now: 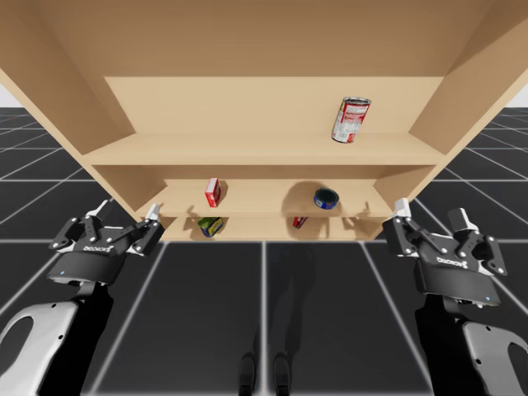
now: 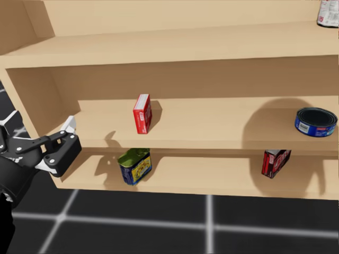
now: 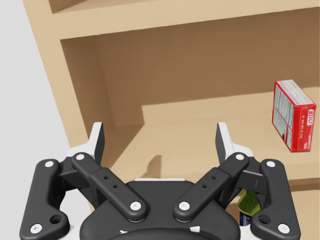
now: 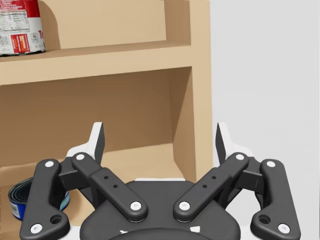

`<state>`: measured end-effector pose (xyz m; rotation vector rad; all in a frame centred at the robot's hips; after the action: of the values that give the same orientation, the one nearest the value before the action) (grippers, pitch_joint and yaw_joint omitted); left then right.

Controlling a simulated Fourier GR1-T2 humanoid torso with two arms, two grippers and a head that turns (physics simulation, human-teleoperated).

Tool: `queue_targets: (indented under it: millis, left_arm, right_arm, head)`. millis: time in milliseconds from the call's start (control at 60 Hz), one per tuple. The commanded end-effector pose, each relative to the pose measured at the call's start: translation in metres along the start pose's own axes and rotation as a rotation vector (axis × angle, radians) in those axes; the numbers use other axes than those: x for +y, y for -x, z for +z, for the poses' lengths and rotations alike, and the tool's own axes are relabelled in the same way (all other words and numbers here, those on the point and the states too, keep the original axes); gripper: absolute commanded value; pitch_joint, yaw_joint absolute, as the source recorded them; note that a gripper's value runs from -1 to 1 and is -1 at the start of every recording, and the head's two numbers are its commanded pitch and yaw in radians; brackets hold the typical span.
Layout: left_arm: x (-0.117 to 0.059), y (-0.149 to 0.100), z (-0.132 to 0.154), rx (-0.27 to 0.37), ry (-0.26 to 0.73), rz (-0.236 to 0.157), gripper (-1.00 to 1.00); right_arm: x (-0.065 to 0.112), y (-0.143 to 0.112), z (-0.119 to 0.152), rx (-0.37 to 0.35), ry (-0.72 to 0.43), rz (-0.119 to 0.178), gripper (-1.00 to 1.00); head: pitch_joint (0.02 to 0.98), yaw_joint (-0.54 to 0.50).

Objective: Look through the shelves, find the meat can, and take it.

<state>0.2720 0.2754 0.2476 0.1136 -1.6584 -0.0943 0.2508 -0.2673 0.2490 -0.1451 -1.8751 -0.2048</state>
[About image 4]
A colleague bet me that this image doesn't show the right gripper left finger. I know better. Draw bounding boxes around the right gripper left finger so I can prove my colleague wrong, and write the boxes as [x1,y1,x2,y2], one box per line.
[19,121,149,240]

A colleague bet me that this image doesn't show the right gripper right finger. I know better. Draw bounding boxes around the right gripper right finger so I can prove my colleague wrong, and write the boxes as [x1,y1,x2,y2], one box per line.
[172,121,302,240]

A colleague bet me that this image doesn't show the blue flat can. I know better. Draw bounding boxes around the blue flat can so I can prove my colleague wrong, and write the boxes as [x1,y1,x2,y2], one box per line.
[8,177,71,222]

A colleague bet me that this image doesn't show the red and white can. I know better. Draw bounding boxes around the red and white can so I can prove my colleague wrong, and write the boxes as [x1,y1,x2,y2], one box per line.
[0,0,47,57]

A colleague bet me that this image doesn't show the pale wooden shelf unit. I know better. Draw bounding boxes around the pale wooden shelf unit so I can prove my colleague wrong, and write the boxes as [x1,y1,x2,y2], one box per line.
[0,0,213,240]

